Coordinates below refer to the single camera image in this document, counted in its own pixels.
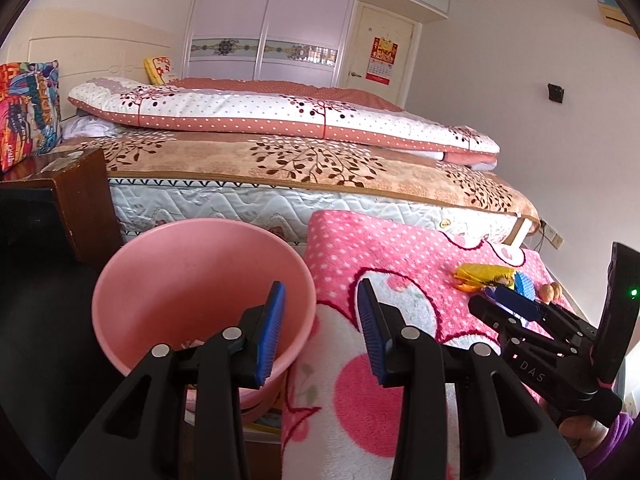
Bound blue foam fruit net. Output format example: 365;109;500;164
514;272;536;300

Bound orange peel piece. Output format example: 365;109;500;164
452;263;515;292

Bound purple sleeve forearm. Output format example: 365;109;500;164
580;413;640;480

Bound pink plastic trash bin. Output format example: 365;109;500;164
92;219;317;422

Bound right hand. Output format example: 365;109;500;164
559;415;608;453

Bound walnut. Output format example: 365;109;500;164
537;282;562;304

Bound white power strip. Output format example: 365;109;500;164
540;220;564;250

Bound brown leaf pattern bedspread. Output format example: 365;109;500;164
57;130;539;221

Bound pink polka dot blanket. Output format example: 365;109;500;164
280;209;574;480

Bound folded pink dotted quilt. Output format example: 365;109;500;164
68;77;500;168

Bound brown wooden nightstand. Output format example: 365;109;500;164
1;148;122;266

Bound white door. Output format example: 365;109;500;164
341;2;420;107

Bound colourful patterned pillow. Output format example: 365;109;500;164
0;60;61;172

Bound white sliding wardrobe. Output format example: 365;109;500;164
183;0;451;86

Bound yellow toy on bed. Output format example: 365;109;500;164
143;56;178;86

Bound cream headboard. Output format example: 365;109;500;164
1;8;183;119

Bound red wall calendar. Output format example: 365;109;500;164
366;37;398;86

